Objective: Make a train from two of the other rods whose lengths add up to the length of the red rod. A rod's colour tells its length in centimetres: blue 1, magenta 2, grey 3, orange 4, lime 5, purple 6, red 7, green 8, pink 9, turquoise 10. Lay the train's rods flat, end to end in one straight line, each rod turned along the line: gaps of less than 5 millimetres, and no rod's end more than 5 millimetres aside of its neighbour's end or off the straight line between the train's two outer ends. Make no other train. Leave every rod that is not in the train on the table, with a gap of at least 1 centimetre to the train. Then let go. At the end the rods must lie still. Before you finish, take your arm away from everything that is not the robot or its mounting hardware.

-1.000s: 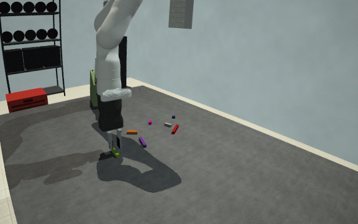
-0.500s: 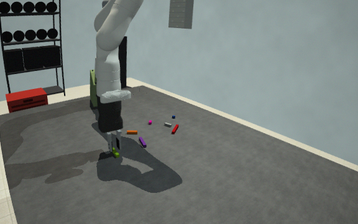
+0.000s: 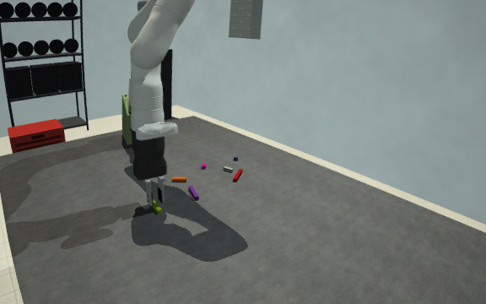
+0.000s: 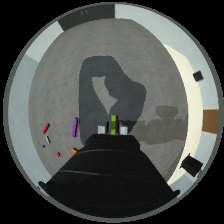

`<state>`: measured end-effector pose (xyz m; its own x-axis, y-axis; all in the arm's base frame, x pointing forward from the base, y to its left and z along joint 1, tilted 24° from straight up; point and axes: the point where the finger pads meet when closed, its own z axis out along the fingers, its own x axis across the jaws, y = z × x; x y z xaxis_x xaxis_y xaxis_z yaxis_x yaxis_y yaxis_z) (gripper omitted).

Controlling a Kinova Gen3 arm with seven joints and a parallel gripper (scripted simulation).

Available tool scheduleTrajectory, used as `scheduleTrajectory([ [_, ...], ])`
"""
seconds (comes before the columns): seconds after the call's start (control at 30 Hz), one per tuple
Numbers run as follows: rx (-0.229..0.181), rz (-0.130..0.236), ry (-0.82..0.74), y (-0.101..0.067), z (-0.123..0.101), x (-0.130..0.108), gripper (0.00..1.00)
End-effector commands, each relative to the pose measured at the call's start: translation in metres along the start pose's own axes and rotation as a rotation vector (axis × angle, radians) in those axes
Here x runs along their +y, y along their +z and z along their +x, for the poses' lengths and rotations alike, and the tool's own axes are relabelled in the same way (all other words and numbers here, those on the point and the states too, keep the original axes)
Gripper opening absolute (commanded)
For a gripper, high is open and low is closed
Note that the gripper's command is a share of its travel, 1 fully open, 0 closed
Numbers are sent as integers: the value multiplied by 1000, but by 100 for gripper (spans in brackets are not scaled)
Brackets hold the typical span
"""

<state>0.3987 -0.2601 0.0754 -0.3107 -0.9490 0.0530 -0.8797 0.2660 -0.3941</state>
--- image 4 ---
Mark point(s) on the purple rod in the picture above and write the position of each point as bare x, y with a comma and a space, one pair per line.
74, 129

